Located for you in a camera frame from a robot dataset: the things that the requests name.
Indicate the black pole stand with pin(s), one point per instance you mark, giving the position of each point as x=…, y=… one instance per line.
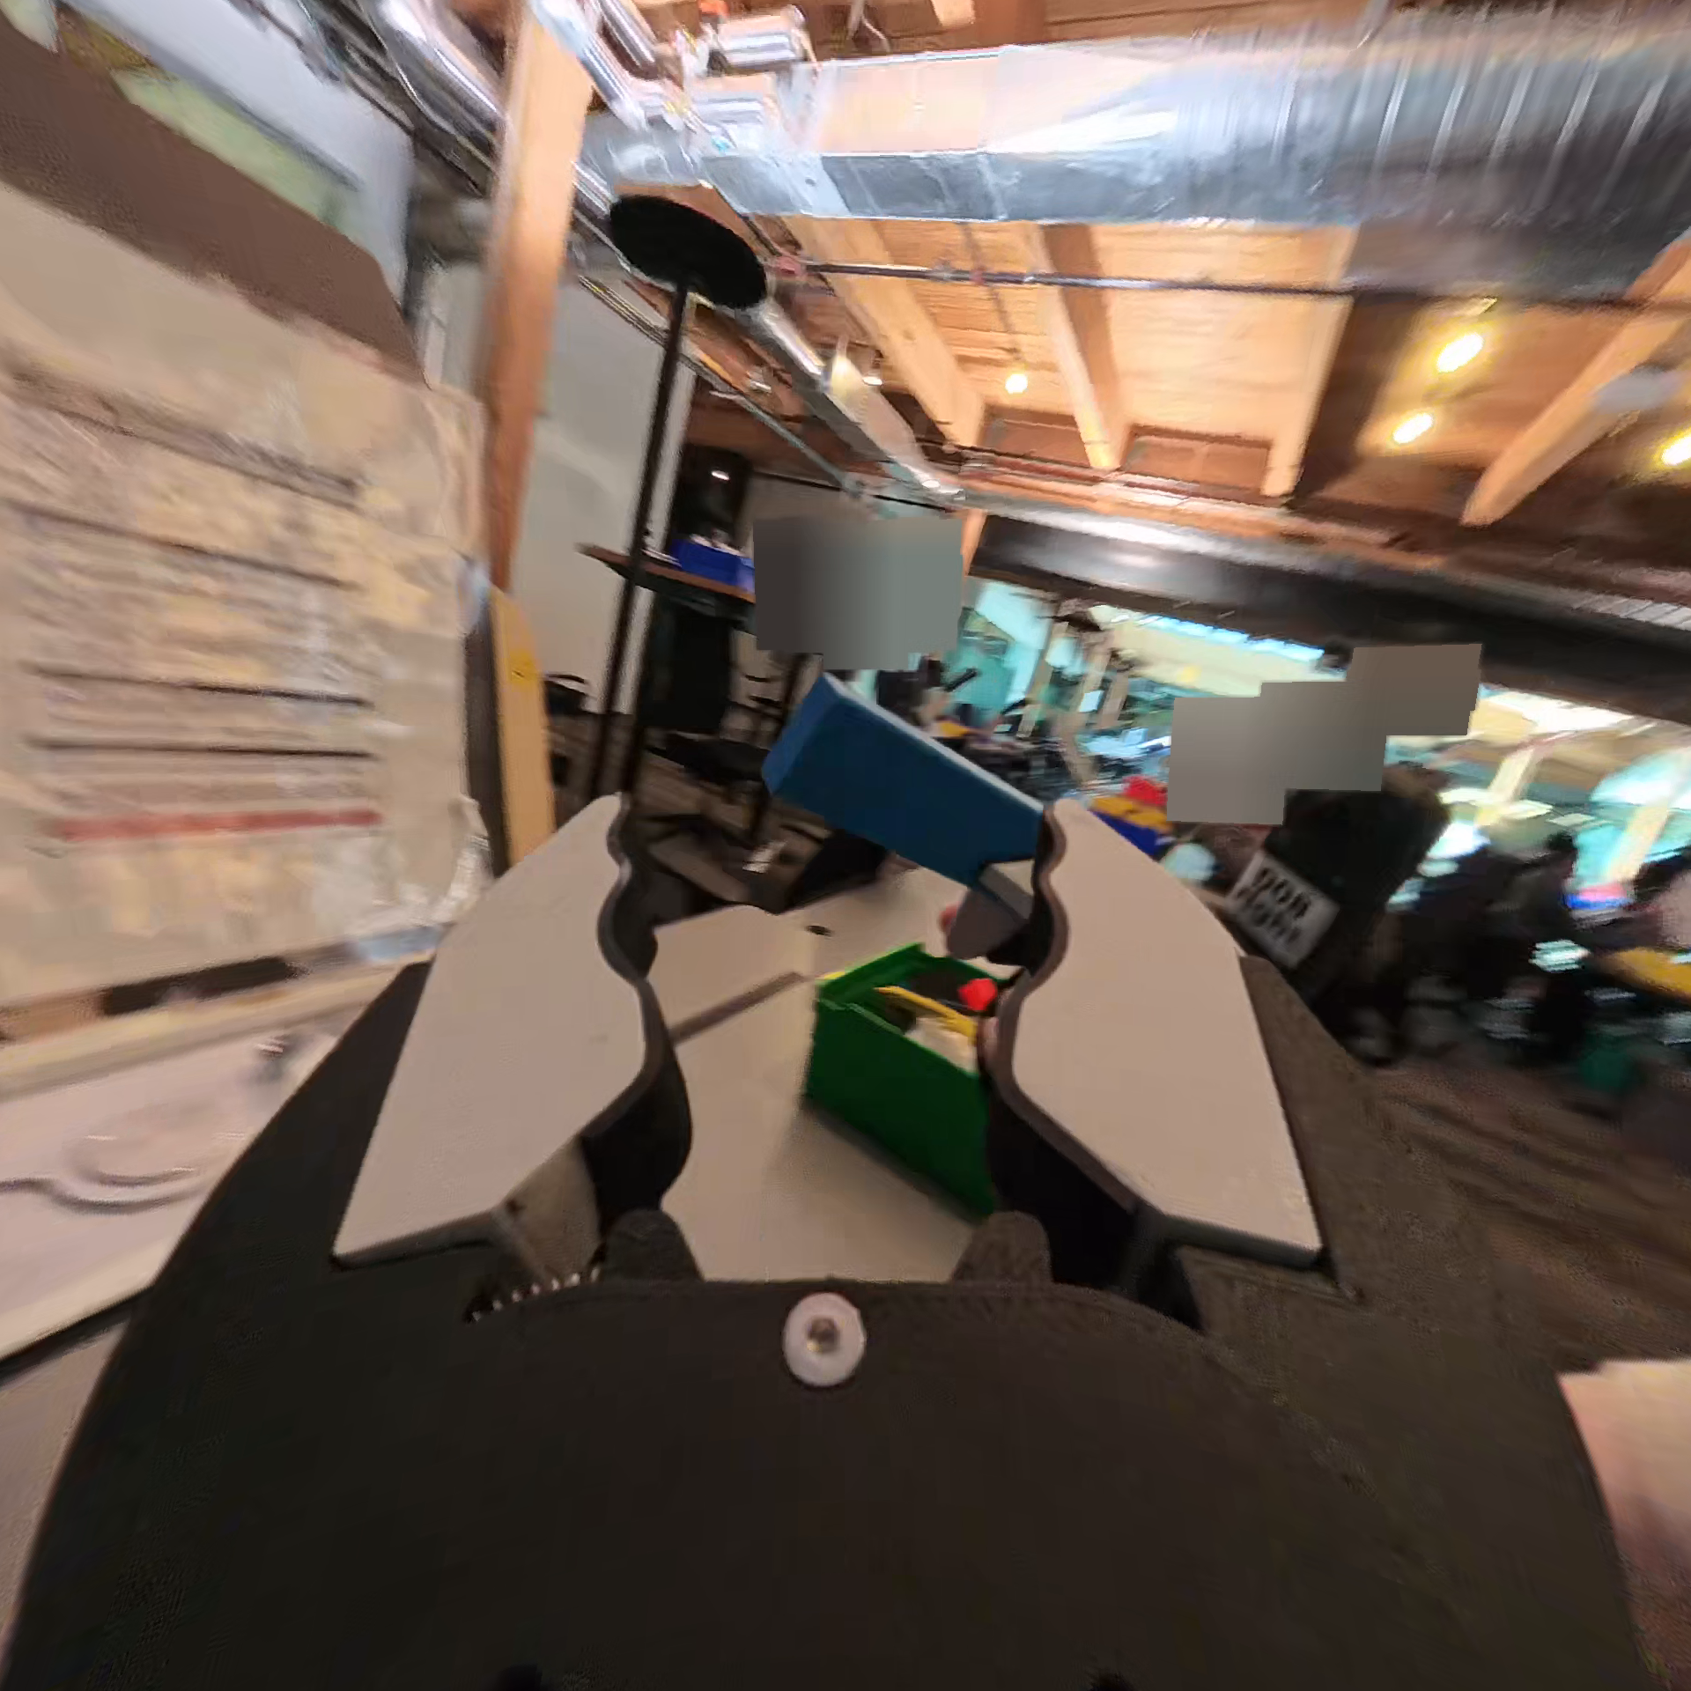
x=667, y=398

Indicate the wooden post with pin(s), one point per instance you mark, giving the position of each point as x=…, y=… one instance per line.
x=527, y=331

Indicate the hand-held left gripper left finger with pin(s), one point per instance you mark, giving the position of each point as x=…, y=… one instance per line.
x=501, y=1058

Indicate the silver air duct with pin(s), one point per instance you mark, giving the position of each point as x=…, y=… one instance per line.
x=1123, y=146

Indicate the yellow item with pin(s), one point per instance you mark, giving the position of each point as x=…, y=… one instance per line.
x=918, y=1008

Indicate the wooden high table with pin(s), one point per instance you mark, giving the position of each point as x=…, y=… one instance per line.
x=673, y=578

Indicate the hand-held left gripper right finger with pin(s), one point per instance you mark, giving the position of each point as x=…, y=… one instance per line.
x=1150, y=1058

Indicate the plastic-covered paper sheet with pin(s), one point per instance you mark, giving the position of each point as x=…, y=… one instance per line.
x=223, y=594

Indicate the red item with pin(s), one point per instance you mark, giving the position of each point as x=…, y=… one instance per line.
x=976, y=993

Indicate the green plastic bin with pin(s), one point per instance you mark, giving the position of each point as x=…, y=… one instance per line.
x=884, y=1095

